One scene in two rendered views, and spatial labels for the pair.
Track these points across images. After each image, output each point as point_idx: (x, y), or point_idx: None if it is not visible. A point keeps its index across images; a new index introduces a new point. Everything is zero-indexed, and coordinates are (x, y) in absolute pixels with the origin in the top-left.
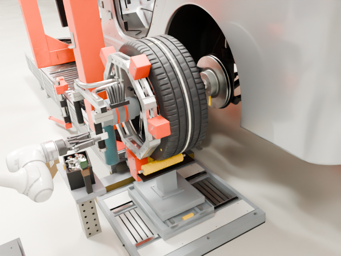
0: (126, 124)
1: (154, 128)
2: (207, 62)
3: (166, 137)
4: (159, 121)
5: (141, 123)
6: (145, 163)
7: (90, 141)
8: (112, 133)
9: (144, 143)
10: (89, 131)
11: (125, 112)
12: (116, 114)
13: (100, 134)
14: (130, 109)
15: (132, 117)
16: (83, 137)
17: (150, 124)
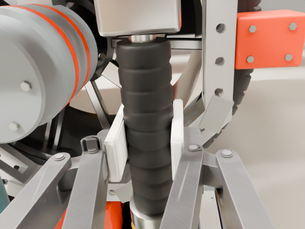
0: (1, 145)
1: (298, 27)
2: None
3: (234, 85)
4: (276, 12)
5: (62, 116)
6: (120, 210)
7: (246, 172)
8: (0, 179)
9: (193, 126)
10: (91, 137)
11: (84, 50)
12: (71, 58)
13: (178, 114)
14: (89, 42)
15: (90, 77)
16: (100, 197)
17: (268, 23)
